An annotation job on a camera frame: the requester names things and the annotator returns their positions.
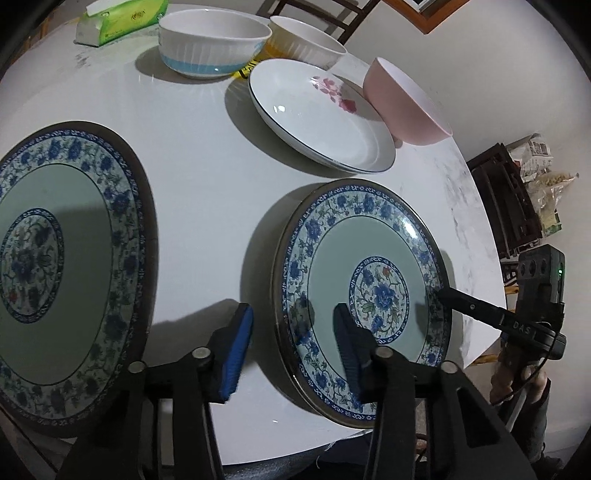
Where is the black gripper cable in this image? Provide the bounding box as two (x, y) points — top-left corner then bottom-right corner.
(488, 323), (560, 407)

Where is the green packet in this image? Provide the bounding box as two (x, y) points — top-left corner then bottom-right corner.
(540, 210), (564, 238)

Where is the small blue floral plate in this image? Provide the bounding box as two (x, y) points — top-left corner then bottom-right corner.
(271, 180), (451, 428)

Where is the clear plastic bag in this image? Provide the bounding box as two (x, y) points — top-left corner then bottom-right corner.
(526, 170), (580, 222)

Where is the wooden picture frame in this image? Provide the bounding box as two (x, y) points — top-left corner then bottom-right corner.
(383, 0), (468, 34)

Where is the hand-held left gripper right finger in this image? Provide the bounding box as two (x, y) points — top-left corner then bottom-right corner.
(333, 302), (532, 480)

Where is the green tissue pack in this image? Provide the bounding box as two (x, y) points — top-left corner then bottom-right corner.
(75, 0), (169, 48)

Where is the dark wooden dining chair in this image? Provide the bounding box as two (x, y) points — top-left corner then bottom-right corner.
(270, 0), (371, 44)

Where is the large blue floral plate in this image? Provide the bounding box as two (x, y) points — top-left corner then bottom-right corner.
(0, 121), (155, 439)

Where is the pink bowl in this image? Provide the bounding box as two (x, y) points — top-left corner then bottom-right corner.
(362, 56), (454, 146)

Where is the white bowl with blue band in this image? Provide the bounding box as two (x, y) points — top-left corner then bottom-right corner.
(158, 10), (273, 78)

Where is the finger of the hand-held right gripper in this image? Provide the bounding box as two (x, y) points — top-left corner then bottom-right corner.
(436, 287), (552, 344)

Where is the person's right hand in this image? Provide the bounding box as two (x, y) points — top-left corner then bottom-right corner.
(489, 344), (536, 407)

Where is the white plate with pink flowers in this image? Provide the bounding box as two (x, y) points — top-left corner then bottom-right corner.
(248, 59), (397, 175)

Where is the white ribbed bowl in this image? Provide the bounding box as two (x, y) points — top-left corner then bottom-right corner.
(259, 15), (348, 70)

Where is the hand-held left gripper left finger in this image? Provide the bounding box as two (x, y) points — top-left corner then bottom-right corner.
(55, 302), (254, 480)

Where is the printed plastic bag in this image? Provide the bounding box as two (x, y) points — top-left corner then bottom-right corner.
(505, 134), (555, 172)

